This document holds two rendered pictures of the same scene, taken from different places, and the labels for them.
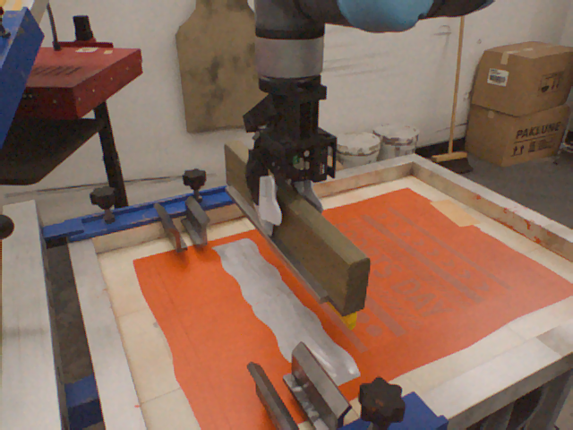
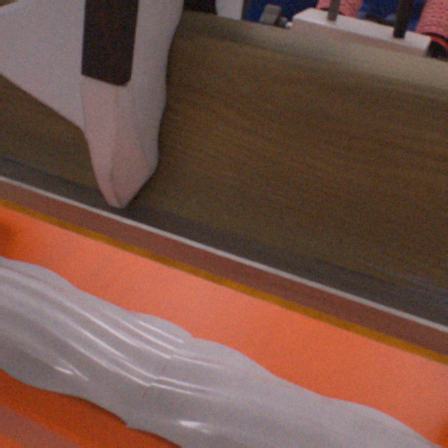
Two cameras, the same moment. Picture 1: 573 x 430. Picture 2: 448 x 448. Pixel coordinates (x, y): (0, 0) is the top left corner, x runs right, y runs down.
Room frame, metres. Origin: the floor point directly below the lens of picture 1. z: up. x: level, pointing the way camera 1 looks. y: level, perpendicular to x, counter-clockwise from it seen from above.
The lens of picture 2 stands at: (0.70, -0.10, 1.18)
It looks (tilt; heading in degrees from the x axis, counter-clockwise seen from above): 32 degrees down; 137
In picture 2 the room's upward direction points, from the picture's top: 10 degrees clockwise
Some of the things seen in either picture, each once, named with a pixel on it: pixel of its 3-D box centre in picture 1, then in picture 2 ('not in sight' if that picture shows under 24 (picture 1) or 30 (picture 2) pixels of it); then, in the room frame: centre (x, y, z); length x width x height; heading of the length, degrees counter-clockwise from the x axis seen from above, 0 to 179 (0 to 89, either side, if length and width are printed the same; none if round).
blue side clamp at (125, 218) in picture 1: (157, 222); not in sight; (0.73, 0.24, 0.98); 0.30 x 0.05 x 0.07; 118
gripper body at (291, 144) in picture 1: (292, 129); not in sight; (0.52, -0.01, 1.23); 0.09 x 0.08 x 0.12; 28
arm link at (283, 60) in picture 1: (292, 56); not in sight; (0.53, 0.00, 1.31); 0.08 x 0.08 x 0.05
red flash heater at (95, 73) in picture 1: (47, 76); not in sight; (1.53, 0.78, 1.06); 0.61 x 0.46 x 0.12; 178
